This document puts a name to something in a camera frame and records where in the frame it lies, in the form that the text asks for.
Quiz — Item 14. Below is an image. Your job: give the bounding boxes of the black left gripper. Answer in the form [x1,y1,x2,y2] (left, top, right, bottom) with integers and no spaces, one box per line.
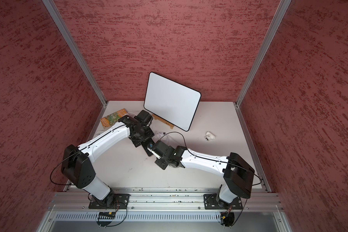
[130,126,155,147]

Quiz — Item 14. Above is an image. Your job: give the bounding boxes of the small white phone holder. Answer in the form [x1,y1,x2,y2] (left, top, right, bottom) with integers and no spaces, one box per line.
[205,131,216,141]

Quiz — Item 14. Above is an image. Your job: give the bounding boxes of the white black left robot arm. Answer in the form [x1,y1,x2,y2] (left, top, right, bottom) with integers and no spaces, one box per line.
[59,110,154,209]

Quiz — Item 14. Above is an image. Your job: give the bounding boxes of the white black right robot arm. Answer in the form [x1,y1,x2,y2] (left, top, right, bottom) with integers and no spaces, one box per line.
[147,141,256,209]

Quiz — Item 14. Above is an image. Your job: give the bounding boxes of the wooden board stand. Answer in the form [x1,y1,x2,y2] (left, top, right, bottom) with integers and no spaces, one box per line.
[152,114,174,129]

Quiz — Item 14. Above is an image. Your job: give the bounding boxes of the green orange patterned book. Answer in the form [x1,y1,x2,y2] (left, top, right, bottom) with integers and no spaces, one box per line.
[100,109,128,129]

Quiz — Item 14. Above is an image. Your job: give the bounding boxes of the white board black frame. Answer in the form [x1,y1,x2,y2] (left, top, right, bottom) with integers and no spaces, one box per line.
[144,72,202,131]

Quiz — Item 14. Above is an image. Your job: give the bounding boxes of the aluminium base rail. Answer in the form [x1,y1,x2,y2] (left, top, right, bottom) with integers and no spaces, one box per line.
[38,188,291,232]

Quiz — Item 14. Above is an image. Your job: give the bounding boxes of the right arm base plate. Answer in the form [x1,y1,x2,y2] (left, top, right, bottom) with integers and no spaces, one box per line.
[203,193,243,210]

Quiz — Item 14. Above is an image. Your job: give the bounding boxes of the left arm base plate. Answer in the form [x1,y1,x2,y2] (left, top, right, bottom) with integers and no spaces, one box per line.
[88,193,130,210]

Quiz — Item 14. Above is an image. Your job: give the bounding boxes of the left aluminium corner post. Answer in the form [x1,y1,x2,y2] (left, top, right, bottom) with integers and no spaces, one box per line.
[42,0,107,107]

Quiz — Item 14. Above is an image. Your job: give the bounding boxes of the aluminium corner post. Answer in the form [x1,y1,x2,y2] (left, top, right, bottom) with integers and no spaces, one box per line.
[235,0,292,109]
[42,0,107,107]

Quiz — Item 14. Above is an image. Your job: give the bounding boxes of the right aluminium corner post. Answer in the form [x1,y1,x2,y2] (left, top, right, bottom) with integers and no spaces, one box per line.
[235,0,292,109]

